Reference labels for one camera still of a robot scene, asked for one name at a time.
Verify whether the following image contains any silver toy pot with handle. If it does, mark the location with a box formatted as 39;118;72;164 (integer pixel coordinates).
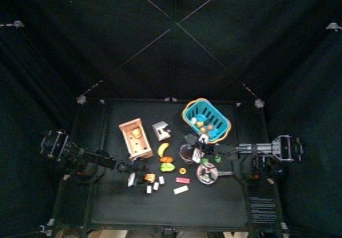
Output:
195;162;235;186

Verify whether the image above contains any grey white toy appliance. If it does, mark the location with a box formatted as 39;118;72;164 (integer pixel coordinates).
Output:
151;120;174;142

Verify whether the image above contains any teal basket with orange rim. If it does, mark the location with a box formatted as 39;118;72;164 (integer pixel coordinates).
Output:
181;97;233;144

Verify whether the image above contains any green toy vegetable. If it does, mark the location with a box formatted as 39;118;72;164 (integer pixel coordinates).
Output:
159;162;177;173

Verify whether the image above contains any yellow toy banana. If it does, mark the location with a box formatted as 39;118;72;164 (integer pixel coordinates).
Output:
156;142;171;158

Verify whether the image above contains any wooden toy box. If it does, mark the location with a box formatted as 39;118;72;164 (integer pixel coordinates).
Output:
118;117;155;160

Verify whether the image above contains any glass pot lid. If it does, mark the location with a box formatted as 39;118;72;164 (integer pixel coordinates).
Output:
178;143;201;164

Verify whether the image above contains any long white toy block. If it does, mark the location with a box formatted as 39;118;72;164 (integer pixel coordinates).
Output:
172;185;190;195

